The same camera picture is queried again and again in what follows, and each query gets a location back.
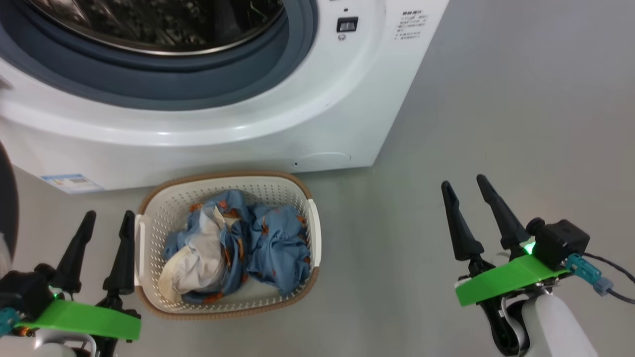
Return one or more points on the printed text label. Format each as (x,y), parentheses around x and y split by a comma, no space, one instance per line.
(412,25)

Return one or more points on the black round glass washer door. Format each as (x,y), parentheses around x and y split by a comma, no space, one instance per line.
(6,198)

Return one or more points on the blue energy label sticker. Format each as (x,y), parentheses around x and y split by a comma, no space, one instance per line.
(72,183)

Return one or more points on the round white filter cover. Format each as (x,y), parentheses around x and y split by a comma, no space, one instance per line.
(322,161)

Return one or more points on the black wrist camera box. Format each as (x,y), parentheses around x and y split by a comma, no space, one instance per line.
(25,292)
(560,243)

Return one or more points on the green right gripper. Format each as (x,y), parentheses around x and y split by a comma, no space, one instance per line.
(511,280)

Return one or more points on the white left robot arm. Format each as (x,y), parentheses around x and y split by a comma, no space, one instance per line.
(44,349)

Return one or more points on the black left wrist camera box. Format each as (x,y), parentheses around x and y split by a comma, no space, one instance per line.
(25,292)

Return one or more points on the white front-load washing machine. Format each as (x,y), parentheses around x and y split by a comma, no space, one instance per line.
(248,134)

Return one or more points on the cream perforated laundry basket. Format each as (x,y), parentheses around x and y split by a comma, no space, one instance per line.
(278,193)

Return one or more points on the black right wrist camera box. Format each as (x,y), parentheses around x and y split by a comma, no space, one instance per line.
(560,243)

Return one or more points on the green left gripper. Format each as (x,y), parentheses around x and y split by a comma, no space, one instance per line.
(89,320)

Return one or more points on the grey rubber door gasket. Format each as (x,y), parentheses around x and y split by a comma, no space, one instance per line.
(149,84)

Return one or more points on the black door latch socket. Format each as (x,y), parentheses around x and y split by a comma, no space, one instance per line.
(347,25)

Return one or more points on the perforated steel washer drum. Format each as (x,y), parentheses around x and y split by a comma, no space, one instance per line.
(149,25)

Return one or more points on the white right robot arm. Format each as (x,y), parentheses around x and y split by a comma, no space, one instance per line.
(555,327)

